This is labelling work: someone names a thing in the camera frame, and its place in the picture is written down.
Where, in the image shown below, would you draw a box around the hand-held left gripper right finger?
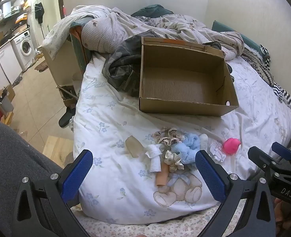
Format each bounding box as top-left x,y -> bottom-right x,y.
195,150 -> 277,237

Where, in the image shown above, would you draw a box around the clear plastic packet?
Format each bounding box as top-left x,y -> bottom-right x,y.
208,141 -> 227,163

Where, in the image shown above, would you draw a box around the black hanging garment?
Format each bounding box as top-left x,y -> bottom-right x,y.
35,2 -> 45,24

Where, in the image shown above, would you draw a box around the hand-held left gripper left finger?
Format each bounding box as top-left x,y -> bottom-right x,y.
12,149 -> 94,237

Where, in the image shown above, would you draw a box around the small floor cardboard box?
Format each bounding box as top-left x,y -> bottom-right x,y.
0,85 -> 16,102

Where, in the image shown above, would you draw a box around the dark teal pillow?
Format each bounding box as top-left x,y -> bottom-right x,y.
131,4 -> 174,18

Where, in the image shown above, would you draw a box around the black-white patterned blanket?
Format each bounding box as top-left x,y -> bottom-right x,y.
242,43 -> 291,111

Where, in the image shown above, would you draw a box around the cream ruffled scrunchie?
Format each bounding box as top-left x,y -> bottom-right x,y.
164,150 -> 185,173

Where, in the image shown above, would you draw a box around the brown doormat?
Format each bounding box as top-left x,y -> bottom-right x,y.
34,60 -> 49,73

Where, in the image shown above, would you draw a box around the white bear-print bedsheet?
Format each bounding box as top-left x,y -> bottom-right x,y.
72,52 -> 291,225

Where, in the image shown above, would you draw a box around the checked grey quilt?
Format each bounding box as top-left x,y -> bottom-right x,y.
82,6 -> 245,60

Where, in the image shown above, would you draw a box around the small-flower mattress sheet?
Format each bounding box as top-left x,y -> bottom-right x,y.
71,202 -> 247,237

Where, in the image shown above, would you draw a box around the beige lace-trimmed scrunchie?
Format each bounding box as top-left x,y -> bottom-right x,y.
152,127 -> 185,147

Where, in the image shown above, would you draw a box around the white washing machine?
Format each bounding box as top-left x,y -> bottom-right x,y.
12,30 -> 36,71

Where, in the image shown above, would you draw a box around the white floral cloth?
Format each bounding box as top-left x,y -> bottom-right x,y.
42,5 -> 111,60

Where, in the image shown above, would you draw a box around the dark brown door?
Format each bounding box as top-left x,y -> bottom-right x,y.
57,0 -> 67,20

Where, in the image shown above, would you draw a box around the grey bin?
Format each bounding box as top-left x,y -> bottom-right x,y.
0,96 -> 14,116

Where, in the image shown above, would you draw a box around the person's right hand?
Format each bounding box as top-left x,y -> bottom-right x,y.
274,197 -> 291,230

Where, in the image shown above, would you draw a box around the camouflage garment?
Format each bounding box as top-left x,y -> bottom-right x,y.
102,35 -> 142,97

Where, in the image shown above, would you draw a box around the pink soft ball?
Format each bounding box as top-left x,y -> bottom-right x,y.
222,138 -> 242,155

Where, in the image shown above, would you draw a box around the black slipper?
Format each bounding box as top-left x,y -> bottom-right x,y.
59,107 -> 77,128

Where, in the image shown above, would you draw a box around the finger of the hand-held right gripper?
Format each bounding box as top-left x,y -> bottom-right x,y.
248,146 -> 277,176
271,142 -> 291,171

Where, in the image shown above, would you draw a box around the white knotted cloth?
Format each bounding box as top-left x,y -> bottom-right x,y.
145,144 -> 164,174

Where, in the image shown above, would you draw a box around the white kitchen cabinets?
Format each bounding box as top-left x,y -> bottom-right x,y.
0,41 -> 23,90

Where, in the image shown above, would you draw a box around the wooden board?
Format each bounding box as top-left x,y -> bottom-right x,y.
43,135 -> 74,163

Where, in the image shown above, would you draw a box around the peach soft tube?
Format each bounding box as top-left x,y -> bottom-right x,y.
156,163 -> 170,187

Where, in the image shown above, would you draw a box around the blue fluffy scrunchie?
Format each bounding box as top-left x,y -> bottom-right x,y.
171,133 -> 201,169

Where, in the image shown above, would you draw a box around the teal and orange board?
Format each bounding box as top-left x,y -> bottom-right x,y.
69,22 -> 93,72

